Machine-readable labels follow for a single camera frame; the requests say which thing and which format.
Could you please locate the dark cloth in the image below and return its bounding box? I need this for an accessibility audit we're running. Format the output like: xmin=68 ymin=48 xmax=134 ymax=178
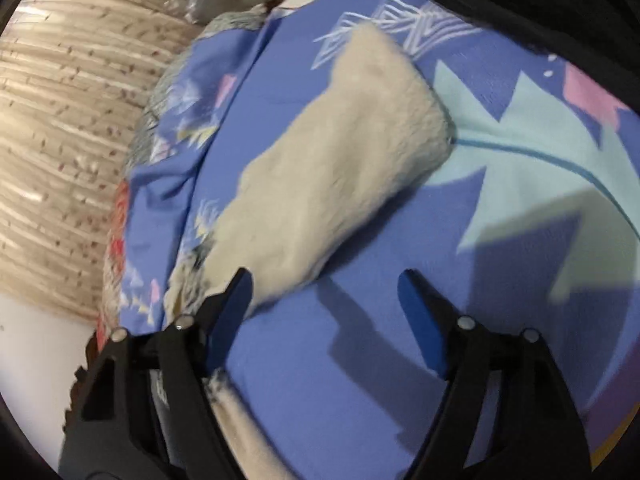
xmin=395 ymin=0 xmax=640 ymax=111

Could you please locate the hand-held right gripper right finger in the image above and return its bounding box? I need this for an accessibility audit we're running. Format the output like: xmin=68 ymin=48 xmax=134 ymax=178
xmin=397 ymin=269 xmax=593 ymax=480

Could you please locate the cream fleece garment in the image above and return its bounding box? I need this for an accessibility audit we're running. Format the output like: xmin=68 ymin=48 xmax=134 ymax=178
xmin=164 ymin=21 xmax=454 ymax=480

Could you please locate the blue patterned bed sheet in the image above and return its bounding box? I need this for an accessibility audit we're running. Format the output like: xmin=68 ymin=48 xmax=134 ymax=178
xmin=98 ymin=0 xmax=640 ymax=480

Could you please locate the beige striped curtain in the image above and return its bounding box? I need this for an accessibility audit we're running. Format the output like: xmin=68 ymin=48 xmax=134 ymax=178
xmin=0 ymin=0 xmax=207 ymax=322

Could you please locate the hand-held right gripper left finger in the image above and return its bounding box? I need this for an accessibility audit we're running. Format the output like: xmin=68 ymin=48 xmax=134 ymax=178
xmin=59 ymin=267 xmax=254 ymax=480

